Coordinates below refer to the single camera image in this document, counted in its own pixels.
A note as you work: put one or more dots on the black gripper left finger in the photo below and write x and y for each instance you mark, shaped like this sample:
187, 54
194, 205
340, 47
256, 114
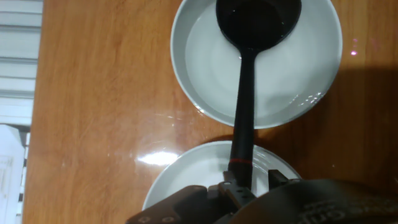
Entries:
236, 193

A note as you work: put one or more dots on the blank white paper sheet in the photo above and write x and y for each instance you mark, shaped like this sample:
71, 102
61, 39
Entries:
11, 174

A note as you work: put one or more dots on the glossy wooden board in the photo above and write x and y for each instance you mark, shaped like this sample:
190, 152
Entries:
93, 93

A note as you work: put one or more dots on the black ladle with red band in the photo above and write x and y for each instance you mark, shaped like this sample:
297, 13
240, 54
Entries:
255, 25

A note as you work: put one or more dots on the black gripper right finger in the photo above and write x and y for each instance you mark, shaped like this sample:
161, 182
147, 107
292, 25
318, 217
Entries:
280, 179

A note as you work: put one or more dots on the white ceramic bowl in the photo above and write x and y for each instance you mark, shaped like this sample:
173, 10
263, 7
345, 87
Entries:
192, 174
289, 77

